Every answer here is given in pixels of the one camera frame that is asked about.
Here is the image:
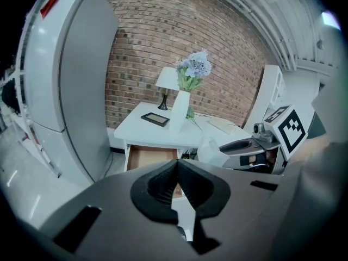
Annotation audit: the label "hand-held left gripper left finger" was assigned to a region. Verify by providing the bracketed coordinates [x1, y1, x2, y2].
[130, 159, 179, 223]

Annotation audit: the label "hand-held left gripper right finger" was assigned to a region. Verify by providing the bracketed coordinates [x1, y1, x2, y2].
[178, 159, 232, 256]

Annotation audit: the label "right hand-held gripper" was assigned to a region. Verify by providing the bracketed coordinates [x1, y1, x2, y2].
[219, 104, 309, 175]

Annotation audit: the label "wooden drawer with white front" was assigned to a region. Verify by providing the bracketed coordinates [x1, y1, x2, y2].
[126, 145, 197, 241]

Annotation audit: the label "person's right forearm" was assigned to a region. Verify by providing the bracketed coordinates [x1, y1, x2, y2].
[292, 134, 331, 163]

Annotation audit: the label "white plastic bag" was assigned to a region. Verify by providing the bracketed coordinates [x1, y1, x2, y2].
[196, 134, 231, 169]

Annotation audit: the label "white nightstand table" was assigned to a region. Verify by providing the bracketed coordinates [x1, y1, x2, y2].
[113, 101, 210, 173]

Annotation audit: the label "white shelf unit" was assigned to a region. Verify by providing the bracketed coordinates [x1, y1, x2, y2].
[243, 64, 287, 132]

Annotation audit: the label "white vase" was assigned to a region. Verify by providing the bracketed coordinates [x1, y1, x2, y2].
[169, 89, 191, 133]

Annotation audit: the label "blue artificial flowers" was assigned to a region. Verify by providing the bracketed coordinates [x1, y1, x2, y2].
[173, 47, 213, 132]

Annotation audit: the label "white lamp with black base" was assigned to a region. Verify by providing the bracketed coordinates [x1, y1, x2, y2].
[154, 66, 182, 111]

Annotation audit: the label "white and grey refrigerator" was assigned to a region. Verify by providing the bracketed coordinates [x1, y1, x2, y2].
[16, 0, 121, 188]

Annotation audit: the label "white storage rack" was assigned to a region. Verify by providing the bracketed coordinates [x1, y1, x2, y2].
[0, 7, 64, 179]

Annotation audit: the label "red refrigerator label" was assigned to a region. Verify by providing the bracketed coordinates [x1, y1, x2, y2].
[40, 0, 61, 20]

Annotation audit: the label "silver gripper camera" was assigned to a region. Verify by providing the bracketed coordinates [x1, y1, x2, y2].
[253, 122, 274, 143]

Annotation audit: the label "black cable bundle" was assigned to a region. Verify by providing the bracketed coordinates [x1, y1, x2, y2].
[181, 149, 200, 161]

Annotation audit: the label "black picture frame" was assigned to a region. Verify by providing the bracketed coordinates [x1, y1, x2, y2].
[140, 111, 171, 128]

